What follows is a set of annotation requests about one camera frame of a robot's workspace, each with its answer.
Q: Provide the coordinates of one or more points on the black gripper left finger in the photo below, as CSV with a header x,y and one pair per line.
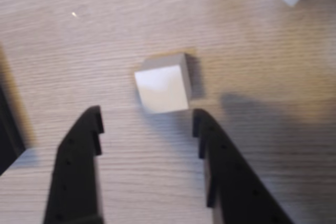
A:
x,y
73,176

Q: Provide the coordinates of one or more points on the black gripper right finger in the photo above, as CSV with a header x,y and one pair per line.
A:
x,y
231,182

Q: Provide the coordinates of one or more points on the black open box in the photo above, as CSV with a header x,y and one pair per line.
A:
x,y
6,134

